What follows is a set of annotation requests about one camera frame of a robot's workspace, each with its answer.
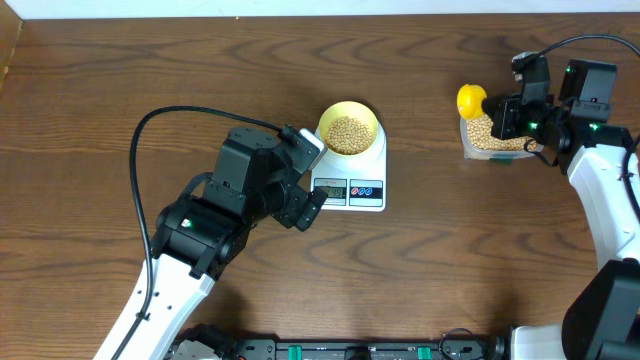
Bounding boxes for left black cable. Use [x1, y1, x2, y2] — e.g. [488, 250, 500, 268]
[109, 104, 301, 360]

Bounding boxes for soybeans in container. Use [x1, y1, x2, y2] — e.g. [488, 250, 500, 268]
[462, 115, 538, 151]

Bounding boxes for right black cable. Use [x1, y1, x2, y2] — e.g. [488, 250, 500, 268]
[537, 33, 640, 226]

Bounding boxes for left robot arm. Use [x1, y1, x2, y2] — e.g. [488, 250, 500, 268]
[96, 126, 327, 359]

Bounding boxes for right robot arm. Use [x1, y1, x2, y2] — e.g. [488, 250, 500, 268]
[482, 53, 639, 359]

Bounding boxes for clear plastic container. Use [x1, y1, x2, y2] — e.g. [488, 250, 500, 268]
[460, 118, 543, 161]

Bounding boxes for white digital kitchen scale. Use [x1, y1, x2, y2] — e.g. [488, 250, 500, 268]
[311, 123, 387, 212]

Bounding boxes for yellow measuring scoop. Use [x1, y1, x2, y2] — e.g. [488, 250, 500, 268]
[456, 84, 487, 120]

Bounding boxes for black cable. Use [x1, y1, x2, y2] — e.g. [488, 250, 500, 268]
[109, 104, 301, 360]
[537, 33, 640, 226]

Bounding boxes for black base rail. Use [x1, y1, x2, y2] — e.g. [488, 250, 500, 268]
[165, 337, 508, 360]

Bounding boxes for pale yellow bowl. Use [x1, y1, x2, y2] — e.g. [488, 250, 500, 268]
[316, 101, 384, 158]

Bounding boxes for soybeans in yellow bowl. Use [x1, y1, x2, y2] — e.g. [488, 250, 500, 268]
[325, 116, 374, 155]

